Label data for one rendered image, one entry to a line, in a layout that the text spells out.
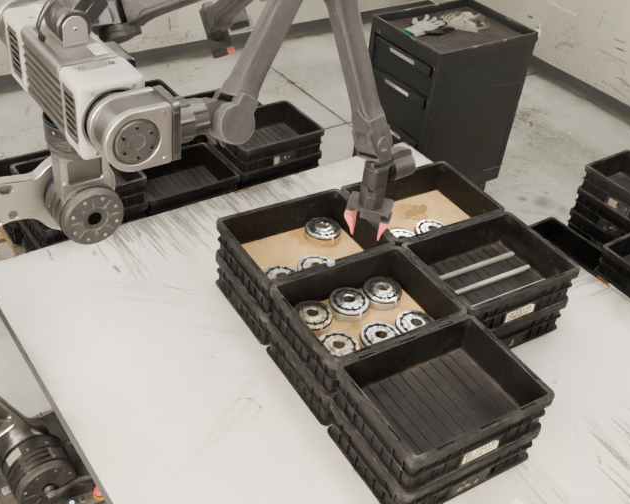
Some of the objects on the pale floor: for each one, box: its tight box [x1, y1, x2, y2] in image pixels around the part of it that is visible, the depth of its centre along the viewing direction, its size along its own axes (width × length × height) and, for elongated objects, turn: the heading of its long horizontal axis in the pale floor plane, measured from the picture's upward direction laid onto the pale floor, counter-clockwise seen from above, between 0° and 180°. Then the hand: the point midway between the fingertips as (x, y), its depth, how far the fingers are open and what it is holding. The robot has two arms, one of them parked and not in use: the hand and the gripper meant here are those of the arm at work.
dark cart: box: [352, 0, 539, 191], centre depth 381 cm, size 60×45×90 cm
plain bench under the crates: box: [0, 142, 630, 504], centre depth 237 cm, size 160×160×70 cm
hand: (365, 233), depth 192 cm, fingers open, 6 cm apart
